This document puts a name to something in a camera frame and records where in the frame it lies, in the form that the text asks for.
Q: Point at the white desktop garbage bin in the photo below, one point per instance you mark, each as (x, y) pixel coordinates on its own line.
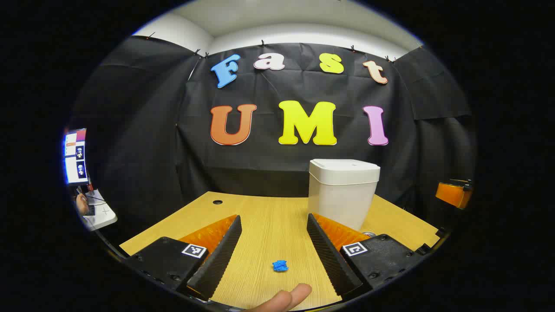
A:
(342, 195)

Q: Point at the black backdrop cloth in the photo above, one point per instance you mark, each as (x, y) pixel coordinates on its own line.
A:
(260, 164)

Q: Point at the computer monitor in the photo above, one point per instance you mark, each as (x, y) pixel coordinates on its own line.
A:
(76, 156)

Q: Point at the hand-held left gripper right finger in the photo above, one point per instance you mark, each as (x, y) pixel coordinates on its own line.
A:
(331, 255)

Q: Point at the white side table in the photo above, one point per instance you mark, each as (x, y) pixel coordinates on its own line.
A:
(102, 214)

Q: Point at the blue paper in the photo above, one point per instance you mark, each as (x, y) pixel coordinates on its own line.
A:
(280, 266)

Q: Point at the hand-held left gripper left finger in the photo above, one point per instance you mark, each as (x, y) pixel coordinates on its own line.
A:
(219, 255)

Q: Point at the wooden desktop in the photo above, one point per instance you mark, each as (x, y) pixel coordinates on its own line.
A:
(269, 225)

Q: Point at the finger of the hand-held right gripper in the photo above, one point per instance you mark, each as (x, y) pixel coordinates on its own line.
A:
(453, 194)

